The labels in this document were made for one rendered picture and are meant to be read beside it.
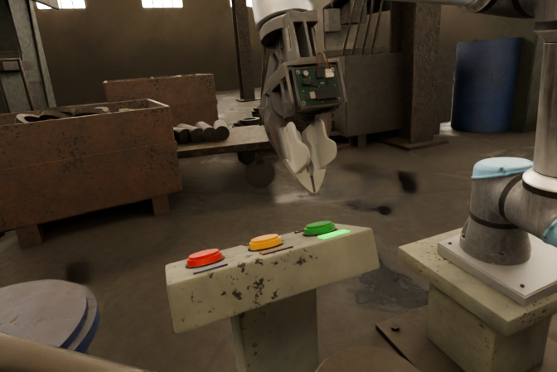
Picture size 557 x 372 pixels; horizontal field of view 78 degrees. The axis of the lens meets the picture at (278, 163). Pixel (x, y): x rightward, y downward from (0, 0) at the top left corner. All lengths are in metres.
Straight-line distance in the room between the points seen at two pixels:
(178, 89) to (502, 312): 3.20
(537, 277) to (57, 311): 0.95
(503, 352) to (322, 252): 0.72
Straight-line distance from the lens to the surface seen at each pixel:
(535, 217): 0.83
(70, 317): 0.72
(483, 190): 0.91
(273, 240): 0.42
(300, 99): 0.39
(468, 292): 0.91
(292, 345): 0.49
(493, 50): 3.88
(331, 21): 5.36
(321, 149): 0.44
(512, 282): 0.93
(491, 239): 0.95
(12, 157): 2.04
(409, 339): 1.18
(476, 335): 1.04
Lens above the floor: 0.82
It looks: 16 degrees down
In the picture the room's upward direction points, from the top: 4 degrees counter-clockwise
